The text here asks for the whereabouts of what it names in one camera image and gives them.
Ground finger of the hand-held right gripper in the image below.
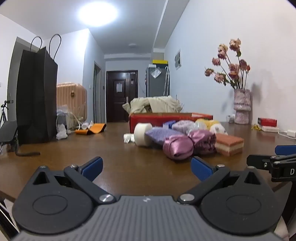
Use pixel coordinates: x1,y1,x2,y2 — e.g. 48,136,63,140
275,145,296,156
246,154,274,172

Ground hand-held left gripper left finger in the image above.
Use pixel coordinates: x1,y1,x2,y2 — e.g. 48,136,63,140
32,156,117,205

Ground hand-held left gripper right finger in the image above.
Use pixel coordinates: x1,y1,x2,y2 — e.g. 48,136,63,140
177,156,262,205

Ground pink satin pouch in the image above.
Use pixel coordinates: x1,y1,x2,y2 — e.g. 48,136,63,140
162,134,194,160
187,130,217,155

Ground orange white layered sponge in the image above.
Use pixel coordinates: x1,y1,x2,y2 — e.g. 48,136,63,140
215,133,244,157

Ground white pad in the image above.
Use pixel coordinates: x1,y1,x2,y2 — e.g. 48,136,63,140
209,124,228,135

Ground orange-edged cardboard box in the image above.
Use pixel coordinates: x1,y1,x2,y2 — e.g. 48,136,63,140
129,113,213,133

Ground red book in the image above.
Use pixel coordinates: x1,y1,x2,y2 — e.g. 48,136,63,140
257,117,277,127

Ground orange pouch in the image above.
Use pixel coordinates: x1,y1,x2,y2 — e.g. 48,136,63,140
75,123,107,135

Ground lavender knit cloth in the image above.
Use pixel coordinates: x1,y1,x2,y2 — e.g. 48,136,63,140
171,120,199,134

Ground yellow knit cloth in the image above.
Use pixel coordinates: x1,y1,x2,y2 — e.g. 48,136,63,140
195,118,220,130

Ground white crumpled glove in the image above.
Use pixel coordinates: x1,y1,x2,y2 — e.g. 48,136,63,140
56,124,68,140

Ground purple bubbled sponge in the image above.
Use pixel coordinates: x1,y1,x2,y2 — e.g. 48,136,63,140
144,127,183,146

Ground mottled pink vase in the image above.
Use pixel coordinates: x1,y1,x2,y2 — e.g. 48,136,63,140
233,89,251,124

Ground dark brown entrance door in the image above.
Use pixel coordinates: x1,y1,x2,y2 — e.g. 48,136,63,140
106,70,138,123

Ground pink suitcase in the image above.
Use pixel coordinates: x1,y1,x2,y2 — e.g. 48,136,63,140
57,83,88,123

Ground beige coat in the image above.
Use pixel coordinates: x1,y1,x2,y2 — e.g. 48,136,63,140
122,95,183,114

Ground black paper bag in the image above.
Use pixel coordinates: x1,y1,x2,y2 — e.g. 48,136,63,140
16,34,62,146

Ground black flat device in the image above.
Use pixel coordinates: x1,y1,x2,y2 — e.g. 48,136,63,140
0,120,18,143

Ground grey refrigerator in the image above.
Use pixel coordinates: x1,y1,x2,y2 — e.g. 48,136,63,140
146,65,170,98

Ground white hanging cane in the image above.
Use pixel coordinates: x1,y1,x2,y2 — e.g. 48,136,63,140
163,66,170,96

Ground black tripod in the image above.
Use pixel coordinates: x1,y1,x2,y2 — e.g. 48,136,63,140
0,100,14,127

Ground ceiling light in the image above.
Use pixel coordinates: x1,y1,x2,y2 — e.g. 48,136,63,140
77,0,118,27

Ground interior door frame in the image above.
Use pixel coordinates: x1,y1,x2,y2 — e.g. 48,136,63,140
94,61,102,123

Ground wall picture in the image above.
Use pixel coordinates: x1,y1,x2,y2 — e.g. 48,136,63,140
174,49,182,70

